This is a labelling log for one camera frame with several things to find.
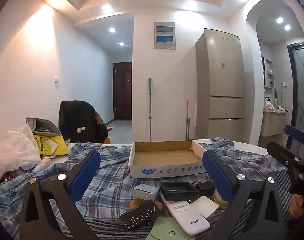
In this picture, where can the beige refrigerator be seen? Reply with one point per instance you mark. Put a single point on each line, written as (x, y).
(224, 80)

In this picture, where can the white remote control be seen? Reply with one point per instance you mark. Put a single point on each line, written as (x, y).
(189, 220)

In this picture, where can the person's right hand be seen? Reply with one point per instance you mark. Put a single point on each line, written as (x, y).
(295, 206)

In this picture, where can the beige vanity cabinet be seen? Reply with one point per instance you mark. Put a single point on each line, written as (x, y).
(273, 123)

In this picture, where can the white hair dryer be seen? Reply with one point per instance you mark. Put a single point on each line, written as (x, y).
(281, 108)

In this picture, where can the white plastic bag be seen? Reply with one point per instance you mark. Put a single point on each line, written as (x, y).
(14, 150)

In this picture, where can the wall niche shelf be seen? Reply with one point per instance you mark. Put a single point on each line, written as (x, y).
(269, 72)

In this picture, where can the wooden chair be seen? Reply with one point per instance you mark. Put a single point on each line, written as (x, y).
(100, 120)

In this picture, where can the white plastic bottle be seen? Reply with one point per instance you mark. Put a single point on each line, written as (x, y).
(29, 168)

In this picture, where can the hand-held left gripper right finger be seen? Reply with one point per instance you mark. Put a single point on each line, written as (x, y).
(216, 177)

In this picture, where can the wall electrical panel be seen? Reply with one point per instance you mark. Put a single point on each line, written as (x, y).
(164, 35)

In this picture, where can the small grey-blue box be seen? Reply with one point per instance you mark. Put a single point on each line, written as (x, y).
(144, 191)

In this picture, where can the grey pouch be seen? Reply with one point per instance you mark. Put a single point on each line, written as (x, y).
(45, 126)

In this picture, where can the black jacket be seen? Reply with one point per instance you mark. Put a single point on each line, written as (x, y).
(77, 117)

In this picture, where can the white box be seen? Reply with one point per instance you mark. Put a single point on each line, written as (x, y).
(204, 205)

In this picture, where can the green snap pouch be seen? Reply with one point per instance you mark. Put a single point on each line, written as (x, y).
(167, 227)

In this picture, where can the frosted glass door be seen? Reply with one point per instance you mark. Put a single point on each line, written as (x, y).
(301, 80)

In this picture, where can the black rectangular frame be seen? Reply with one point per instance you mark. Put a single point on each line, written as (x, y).
(167, 195)

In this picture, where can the shallow cardboard box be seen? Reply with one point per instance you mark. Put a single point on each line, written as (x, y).
(164, 155)

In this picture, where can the crumpled cloth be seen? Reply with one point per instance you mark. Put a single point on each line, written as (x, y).
(269, 106)

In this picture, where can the dark brown door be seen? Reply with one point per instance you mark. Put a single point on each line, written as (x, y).
(122, 92)

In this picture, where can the pink bottle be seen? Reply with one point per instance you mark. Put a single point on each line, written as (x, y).
(45, 162)

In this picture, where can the small black box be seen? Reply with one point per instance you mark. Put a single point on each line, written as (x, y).
(204, 185)

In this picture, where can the blue plaid shirt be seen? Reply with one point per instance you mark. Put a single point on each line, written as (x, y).
(109, 192)

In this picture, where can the grey striped towel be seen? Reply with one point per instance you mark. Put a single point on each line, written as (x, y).
(281, 195)

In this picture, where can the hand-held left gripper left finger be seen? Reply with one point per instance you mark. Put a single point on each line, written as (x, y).
(84, 176)

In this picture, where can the black lettered box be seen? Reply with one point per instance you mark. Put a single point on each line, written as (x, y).
(139, 217)

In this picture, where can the yellow bag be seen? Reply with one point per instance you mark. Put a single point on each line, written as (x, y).
(54, 146)

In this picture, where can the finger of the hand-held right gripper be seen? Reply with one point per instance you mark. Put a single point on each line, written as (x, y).
(295, 133)
(281, 151)

